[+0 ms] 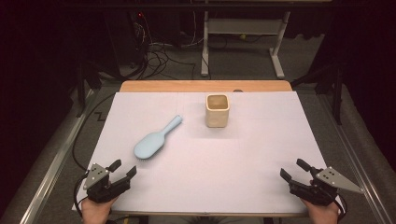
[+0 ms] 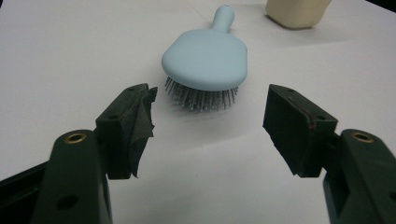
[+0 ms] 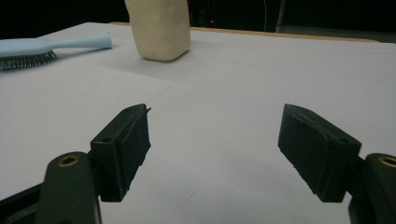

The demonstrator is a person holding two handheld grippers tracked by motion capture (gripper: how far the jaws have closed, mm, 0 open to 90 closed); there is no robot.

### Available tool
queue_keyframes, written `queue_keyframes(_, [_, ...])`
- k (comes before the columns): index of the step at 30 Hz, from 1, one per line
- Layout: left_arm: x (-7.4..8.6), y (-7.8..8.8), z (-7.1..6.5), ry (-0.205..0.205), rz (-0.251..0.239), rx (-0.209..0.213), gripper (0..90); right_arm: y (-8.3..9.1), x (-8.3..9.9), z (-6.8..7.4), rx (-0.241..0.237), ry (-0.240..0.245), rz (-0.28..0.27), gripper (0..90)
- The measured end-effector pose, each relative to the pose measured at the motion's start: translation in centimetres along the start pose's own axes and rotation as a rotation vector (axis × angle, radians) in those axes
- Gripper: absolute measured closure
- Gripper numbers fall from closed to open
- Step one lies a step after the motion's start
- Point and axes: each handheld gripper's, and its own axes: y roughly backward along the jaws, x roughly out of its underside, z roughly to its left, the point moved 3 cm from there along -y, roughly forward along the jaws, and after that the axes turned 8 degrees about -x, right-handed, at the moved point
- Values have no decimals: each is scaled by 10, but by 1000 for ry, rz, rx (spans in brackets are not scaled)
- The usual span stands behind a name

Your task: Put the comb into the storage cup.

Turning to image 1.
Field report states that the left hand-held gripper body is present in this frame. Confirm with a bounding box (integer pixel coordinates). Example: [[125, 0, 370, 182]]
[[83, 162, 131, 204]]

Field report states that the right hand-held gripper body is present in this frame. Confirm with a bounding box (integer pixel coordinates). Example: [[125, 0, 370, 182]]
[[289, 166, 364, 207]]

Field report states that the light blue hairbrush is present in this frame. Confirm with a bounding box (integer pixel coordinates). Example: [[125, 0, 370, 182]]
[[134, 114, 184, 161]]

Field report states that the beige square cup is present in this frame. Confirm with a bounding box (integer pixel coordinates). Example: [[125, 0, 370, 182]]
[[205, 93, 231, 129]]

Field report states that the person's left hand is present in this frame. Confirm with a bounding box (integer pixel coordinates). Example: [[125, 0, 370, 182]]
[[81, 196, 120, 224]]

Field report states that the person's right hand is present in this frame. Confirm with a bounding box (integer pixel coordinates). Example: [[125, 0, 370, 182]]
[[300, 197, 343, 224]]

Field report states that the white table mat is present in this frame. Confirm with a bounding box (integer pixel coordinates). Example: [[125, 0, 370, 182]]
[[72, 91, 346, 216]]

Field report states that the black stand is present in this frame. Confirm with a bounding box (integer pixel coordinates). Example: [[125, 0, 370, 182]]
[[290, 62, 345, 126]]

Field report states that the dark computer tower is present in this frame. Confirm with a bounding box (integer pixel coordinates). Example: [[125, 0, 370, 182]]
[[106, 10, 149, 68]]

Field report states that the left hand-held gripper cable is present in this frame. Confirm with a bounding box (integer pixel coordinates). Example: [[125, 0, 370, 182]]
[[73, 172, 92, 218]]

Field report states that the metal floor rail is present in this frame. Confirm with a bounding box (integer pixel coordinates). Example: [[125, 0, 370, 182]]
[[317, 92, 390, 224], [18, 88, 97, 224]]

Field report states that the long black floor cable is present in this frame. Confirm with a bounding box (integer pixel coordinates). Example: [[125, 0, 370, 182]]
[[72, 92, 117, 172]]

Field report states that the tangle of floor cables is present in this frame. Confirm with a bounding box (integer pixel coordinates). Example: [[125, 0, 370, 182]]
[[136, 12, 206, 80]]

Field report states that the white metal desk frame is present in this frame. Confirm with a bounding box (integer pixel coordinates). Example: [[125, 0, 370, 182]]
[[200, 10, 292, 79]]

